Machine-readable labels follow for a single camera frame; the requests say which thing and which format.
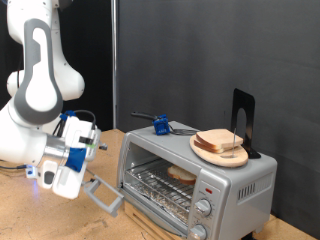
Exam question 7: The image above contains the silver oven knob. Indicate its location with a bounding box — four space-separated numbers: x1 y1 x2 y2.
194 198 213 218
189 223 209 240

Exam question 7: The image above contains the blue cable clip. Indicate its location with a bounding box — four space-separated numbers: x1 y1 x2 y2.
59 110 78 122

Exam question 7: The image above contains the glass oven door with handle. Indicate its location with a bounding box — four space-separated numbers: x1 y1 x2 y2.
82 177 190 239

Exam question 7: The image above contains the white bread slice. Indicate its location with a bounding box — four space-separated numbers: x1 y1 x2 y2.
193 139 234 155
195 128 244 151
166 164 198 186

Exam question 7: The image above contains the vertical metal pole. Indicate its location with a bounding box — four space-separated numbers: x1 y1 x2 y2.
111 0 119 130

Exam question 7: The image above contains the round wooden board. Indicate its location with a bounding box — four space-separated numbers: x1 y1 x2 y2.
189 134 250 169

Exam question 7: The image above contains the black base cable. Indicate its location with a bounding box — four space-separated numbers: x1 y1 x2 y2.
0 164 28 171

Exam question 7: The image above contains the aluminium foil oven liner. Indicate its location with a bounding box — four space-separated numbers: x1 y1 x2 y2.
125 181 192 225

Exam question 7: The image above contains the thin metal pin on board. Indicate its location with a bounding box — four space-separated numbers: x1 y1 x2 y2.
231 128 239 159

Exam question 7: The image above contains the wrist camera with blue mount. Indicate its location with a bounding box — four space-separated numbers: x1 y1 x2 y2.
64 134 101 174

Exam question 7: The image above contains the wire oven rack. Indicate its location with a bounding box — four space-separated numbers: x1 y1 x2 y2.
125 158 198 215

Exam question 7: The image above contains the black metal bookend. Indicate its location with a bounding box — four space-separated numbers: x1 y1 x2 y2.
230 88 263 160

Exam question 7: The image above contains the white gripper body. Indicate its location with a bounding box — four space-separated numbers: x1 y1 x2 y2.
51 114 103 201

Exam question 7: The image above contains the silver toaster oven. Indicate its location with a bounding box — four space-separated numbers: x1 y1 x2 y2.
116 120 278 240

